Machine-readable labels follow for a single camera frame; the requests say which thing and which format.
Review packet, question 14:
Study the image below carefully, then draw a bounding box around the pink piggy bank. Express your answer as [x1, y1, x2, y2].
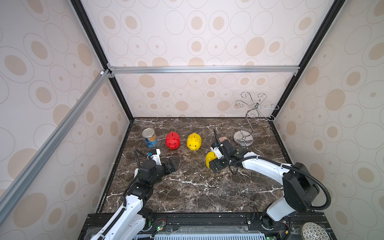
[219, 137, 230, 143]

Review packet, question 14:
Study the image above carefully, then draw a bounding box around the yellow piggy bank front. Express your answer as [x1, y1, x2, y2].
[206, 151, 217, 168]

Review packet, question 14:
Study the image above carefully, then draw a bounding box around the yellow piggy bank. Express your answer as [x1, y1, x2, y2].
[187, 133, 202, 151]
[206, 151, 217, 168]

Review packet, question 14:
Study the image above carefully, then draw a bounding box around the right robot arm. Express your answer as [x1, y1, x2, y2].
[208, 140, 332, 230]

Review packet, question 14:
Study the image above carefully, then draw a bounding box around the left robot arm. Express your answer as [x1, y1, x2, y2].
[92, 149, 181, 240]

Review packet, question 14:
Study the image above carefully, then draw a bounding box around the red piggy bank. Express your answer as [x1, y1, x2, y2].
[166, 132, 181, 150]

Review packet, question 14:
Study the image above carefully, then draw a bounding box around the yellow piggy bank back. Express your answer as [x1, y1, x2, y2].
[187, 133, 202, 151]

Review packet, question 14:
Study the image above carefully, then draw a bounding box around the blue labelled tin can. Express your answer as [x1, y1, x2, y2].
[142, 128, 158, 148]

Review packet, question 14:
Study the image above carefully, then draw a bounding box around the perforated metal mesh dome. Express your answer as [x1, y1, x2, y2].
[301, 222, 331, 240]

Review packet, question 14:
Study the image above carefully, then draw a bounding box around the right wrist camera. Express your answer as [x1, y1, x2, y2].
[211, 143, 223, 159]

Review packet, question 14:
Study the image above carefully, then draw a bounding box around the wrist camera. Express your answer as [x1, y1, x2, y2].
[148, 149, 162, 166]
[211, 143, 223, 159]

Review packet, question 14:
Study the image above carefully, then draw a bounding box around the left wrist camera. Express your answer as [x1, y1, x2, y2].
[148, 149, 162, 166]

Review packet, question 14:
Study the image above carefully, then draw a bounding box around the chrome wire hook stand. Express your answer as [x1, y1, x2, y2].
[234, 91, 280, 148]

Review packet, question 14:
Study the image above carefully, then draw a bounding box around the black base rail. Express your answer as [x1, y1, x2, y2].
[77, 211, 337, 240]

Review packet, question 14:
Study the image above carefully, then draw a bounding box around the horizontal aluminium rail back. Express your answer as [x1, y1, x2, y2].
[102, 65, 300, 76]

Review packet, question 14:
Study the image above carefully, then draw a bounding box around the diagonal aluminium rail left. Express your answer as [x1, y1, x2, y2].
[1, 69, 112, 224]

